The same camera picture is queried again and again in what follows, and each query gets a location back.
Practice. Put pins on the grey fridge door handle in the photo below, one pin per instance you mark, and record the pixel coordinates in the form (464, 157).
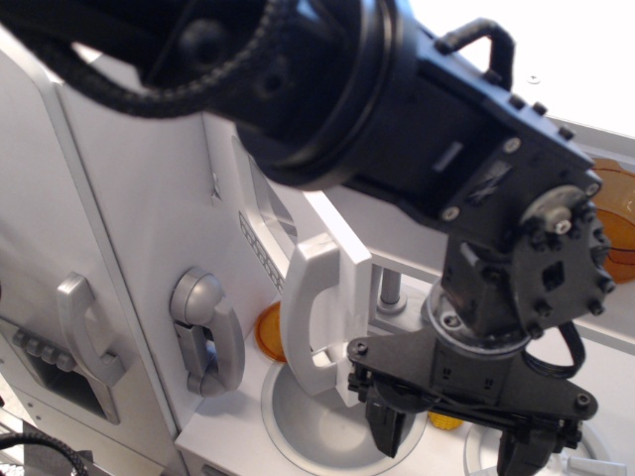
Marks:
(74, 300)

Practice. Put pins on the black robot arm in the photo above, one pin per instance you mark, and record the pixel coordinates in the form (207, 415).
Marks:
(360, 94)

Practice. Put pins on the orange transparent pot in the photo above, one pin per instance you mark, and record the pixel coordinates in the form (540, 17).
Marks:
(615, 209)

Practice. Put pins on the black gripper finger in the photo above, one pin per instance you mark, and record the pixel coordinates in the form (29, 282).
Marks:
(525, 452)
(386, 425)

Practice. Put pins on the grey stove burner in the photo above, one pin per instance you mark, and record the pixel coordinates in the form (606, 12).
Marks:
(591, 457)

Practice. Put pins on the orange transparent pot lid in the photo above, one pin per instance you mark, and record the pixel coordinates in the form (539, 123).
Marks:
(268, 333)

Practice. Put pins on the grey round sink basin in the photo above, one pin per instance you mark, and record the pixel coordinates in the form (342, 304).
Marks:
(323, 436)

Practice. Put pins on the white toy kitchen cabinet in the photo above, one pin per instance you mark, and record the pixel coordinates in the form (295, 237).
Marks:
(132, 204)

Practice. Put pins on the grey ice dispenser panel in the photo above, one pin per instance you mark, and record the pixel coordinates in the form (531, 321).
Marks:
(54, 369)

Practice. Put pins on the grey toy faucet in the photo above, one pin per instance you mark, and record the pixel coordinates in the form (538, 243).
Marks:
(397, 301)

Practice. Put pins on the yellow toy corn piece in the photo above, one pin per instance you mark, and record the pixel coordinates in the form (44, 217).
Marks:
(443, 422)

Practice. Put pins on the grey toy telephone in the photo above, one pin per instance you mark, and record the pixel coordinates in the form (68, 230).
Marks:
(209, 334)

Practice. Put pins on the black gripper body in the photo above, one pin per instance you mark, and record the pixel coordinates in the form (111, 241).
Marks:
(415, 372)

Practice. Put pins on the white microwave door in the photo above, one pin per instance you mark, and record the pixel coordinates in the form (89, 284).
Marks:
(326, 272)

